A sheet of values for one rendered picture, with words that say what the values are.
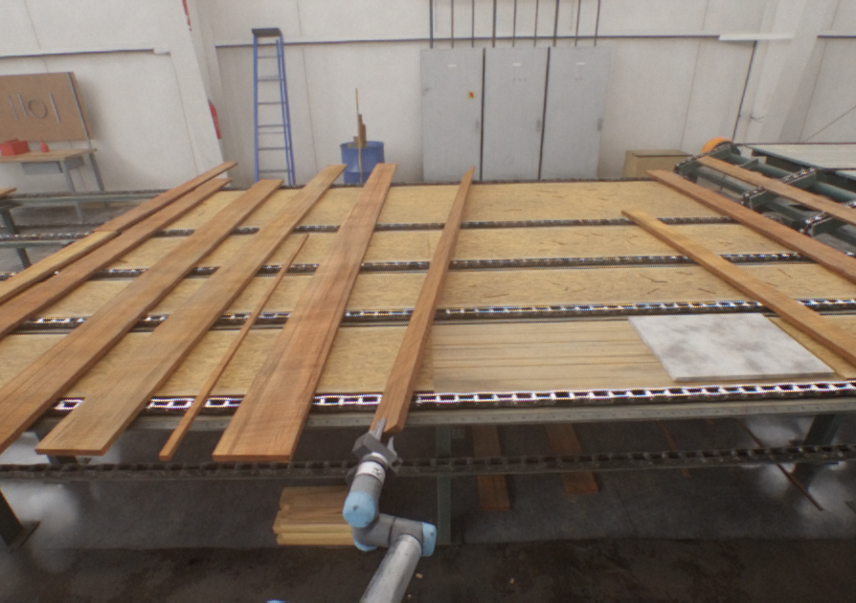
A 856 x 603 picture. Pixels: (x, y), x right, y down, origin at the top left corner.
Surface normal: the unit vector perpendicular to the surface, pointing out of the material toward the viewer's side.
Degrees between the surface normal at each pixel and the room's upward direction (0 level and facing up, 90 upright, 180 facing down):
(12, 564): 0
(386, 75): 87
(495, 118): 90
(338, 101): 87
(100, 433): 0
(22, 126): 90
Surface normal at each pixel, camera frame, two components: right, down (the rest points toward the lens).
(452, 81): 0.01, 0.45
